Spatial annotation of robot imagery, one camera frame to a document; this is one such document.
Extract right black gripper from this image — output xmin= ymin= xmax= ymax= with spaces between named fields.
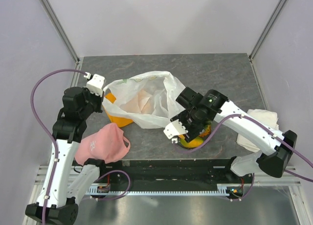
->
xmin=170 ymin=108 xmax=205 ymax=143

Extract fake fruit green leaves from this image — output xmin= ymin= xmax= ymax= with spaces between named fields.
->
xmin=199 ymin=124 xmax=211 ymax=137

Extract fake yellow green mango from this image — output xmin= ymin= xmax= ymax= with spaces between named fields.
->
xmin=179 ymin=135 xmax=204 ymax=149

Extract white plastic bag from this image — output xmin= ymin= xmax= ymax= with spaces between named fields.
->
xmin=103 ymin=71 xmax=185 ymax=129

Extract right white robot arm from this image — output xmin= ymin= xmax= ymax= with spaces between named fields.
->
xmin=163 ymin=88 xmax=297 ymax=183

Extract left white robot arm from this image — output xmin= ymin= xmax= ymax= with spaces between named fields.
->
xmin=25 ymin=87 xmax=108 ymax=225

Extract blue ceramic plate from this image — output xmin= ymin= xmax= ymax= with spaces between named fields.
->
xmin=179 ymin=125 xmax=211 ymax=149

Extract orange cloth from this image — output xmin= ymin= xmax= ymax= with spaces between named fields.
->
xmin=105 ymin=92 xmax=134 ymax=128

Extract pink cap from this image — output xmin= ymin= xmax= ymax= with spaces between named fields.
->
xmin=74 ymin=123 xmax=131 ymax=165

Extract white folded towel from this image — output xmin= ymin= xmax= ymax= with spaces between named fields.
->
xmin=236 ymin=109 xmax=280 ymax=154

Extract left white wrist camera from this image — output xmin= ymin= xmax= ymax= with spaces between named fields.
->
xmin=84 ymin=72 xmax=106 ymax=97

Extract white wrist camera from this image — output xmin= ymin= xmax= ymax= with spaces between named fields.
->
xmin=84 ymin=72 xmax=106 ymax=97
xmin=163 ymin=120 xmax=188 ymax=144

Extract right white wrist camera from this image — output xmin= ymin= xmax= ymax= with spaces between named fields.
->
xmin=163 ymin=120 xmax=188 ymax=144

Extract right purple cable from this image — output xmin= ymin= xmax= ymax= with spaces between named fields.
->
xmin=174 ymin=113 xmax=313 ymax=202

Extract purple cable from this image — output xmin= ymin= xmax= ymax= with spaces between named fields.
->
xmin=174 ymin=113 xmax=313 ymax=202
xmin=30 ymin=68 xmax=133 ymax=225

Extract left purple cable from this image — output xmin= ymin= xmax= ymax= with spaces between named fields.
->
xmin=30 ymin=68 xmax=133 ymax=225

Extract slotted cable duct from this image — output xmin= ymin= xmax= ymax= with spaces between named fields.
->
xmin=85 ymin=185 xmax=229 ymax=196

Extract left aluminium frame post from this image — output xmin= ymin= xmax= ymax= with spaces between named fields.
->
xmin=39 ymin=0 xmax=80 ymax=64

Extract aluminium frame post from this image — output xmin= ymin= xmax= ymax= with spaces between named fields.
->
xmin=39 ymin=0 xmax=80 ymax=64
xmin=248 ymin=0 xmax=288 ymax=62

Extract right aluminium frame post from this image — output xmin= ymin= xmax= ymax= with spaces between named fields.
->
xmin=248 ymin=0 xmax=288 ymax=62

